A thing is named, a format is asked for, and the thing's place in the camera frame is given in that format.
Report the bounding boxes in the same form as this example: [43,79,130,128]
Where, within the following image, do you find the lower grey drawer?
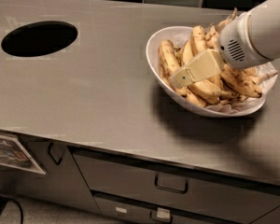
[93,192,240,224]

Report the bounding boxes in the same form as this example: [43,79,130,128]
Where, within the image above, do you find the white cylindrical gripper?
[169,11,271,89]

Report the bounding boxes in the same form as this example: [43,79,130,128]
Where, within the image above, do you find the round black counter hole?
[1,21,78,57]

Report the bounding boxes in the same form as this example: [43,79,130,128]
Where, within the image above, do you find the black cable on floor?
[0,195,24,224]

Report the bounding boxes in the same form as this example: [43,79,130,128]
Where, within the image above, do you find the grey drawer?
[73,148,280,224]
[93,192,240,224]

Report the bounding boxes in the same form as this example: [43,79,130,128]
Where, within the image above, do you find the upright yellow banana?
[190,25,218,55]

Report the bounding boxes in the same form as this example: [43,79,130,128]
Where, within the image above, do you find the grey cabinet door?
[0,133,99,213]

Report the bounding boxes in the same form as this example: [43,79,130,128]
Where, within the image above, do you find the white oval bowl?
[146,26,278,118]

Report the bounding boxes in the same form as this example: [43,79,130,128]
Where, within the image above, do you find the spotted banana far left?
[158,40,188,97]

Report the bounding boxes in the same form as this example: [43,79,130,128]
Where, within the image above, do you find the white paper bowl liner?
[167,26,279,115]

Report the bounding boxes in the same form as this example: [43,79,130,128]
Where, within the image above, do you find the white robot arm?
[169,0,280,88]

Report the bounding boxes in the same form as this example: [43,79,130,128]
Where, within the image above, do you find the dark brown rear banana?
[216,7,261,86]

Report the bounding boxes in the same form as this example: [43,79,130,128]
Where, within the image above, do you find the framed poster on cabinet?
[0,133,46,175]

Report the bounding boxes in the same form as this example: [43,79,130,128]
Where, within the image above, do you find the upper grey drawer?
[73,148,280,224]

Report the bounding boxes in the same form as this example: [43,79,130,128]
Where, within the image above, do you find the large yellow middle banana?
[179,40,233,105]

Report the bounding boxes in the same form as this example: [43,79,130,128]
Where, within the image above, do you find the brown spotted right banana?
[204,24,263,99]

